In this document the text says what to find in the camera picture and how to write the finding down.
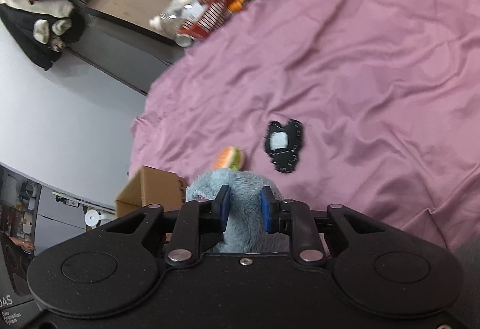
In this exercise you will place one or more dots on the purple bed sheet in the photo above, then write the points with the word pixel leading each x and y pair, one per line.
pixel 387 92

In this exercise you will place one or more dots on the red plastic basket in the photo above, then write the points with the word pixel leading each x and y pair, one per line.
pixel 203 17

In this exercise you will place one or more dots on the hanging black white garment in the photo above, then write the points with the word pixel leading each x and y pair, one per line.
pixel 43 28

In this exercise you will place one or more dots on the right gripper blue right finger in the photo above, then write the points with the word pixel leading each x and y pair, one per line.
pixel 295 220

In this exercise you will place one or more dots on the brown cardboard box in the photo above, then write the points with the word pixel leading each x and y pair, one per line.
pixel 151 186

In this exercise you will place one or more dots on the plush hamburger toy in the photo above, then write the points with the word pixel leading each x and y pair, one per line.
pixel 231 157

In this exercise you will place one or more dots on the white paper tube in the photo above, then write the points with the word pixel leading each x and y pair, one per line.
pixel 184 40

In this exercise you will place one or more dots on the grey-blue plush toy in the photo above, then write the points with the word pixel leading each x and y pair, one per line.
pixel 244 232

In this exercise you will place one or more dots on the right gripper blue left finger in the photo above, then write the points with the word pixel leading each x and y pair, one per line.
pixel 196 228

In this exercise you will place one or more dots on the black framed corkboard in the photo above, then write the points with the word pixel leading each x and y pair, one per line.
pixel 134 15

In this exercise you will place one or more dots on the orange tool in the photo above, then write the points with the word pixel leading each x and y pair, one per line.
pixel 237 5

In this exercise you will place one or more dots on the clear plastic bottle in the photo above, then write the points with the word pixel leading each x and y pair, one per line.
pixel 168 23

